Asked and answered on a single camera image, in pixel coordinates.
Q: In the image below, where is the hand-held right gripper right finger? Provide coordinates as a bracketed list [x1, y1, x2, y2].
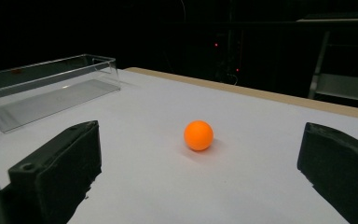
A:
[296, 121, 358, 224]

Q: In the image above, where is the clear plastic storage box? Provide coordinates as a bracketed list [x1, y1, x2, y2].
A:
[0, 53, 121, 134]

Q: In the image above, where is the orange ping pong ball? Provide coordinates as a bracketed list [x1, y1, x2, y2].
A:
[183, 119, 214, 152]

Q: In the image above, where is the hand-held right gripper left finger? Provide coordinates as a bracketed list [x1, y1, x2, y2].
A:
[0, 119, 103, 224]

